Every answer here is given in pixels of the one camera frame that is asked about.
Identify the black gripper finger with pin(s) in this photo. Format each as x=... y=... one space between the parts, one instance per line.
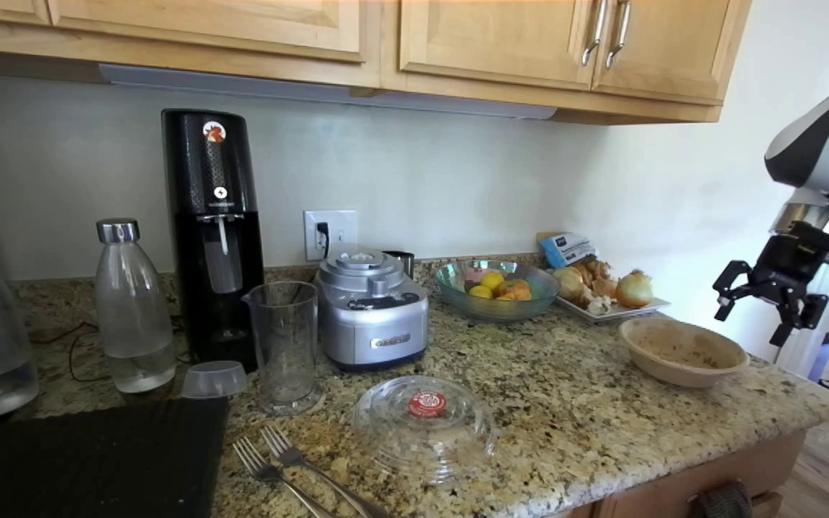
x=805 y=308
x=733 y=280

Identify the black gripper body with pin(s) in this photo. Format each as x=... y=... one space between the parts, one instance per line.
x=791 y=262

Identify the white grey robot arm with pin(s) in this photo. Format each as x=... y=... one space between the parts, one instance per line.
x=827 y=145

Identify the small blue container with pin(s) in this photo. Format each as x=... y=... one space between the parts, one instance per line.
x=821 y=357

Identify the white rectangular plate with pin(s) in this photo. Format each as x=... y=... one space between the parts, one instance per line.
x=618 y=312

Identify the blue white box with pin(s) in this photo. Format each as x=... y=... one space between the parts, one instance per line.
x=565 y=249

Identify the black drawer knob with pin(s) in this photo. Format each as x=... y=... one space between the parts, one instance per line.
x=722 y=502

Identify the orange fruit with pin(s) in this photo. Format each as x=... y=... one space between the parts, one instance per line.
x=518 y=290

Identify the yellow lemon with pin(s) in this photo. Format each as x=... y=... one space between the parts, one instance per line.
x=495 y=280

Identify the glass fruit bowl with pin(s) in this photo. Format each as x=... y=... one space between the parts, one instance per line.
x=492 y=305

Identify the glass lid with red knob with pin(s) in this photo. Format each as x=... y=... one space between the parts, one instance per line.
x=425 y=420

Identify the silver food processor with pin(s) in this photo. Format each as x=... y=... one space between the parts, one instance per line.
x=374 y=312

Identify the black plug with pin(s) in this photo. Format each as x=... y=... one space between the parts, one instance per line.
x=322 y=236

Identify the silver fork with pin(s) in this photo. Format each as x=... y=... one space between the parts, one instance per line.
x=309 y=466
x=266 y=476

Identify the black soda maker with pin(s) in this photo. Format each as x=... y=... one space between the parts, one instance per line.
x=214 y=239

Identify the small clear plastic cap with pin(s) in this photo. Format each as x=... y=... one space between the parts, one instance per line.
x=214 y=381

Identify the clear bottle with metal cap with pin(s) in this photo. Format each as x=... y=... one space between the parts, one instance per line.
x=135 y=316

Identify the black ribbed mat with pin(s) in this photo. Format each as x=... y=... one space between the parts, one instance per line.
x=87 y=462

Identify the white wall outlet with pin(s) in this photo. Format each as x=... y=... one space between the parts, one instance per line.
x=341 y=231

